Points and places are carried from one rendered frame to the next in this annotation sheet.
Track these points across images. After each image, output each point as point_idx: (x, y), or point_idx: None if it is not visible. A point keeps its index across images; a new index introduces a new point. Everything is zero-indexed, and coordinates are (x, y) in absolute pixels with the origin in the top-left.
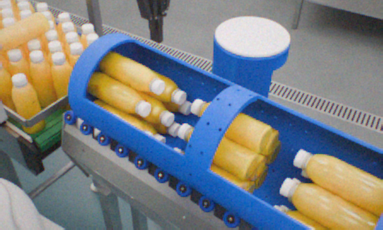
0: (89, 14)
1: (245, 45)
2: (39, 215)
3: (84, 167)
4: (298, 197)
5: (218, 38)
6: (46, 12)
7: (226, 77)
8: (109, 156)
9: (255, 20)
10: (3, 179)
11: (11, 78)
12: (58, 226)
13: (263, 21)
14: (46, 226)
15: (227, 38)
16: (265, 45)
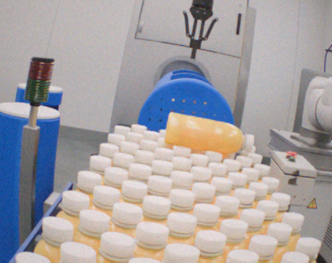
0: (33, 171)
1: (46, 111)
2: (294, 144)
3: None
4: None
5: (43, 116)
6: (124, 142)
7: (55, 148)
8: None
9: (3, 106)
10: (313, 80)
11: (254, 147)
12: (289, 141)
13: (3, 105)
14: (294, 142)
15: (42, 114)
16: (40, 107)
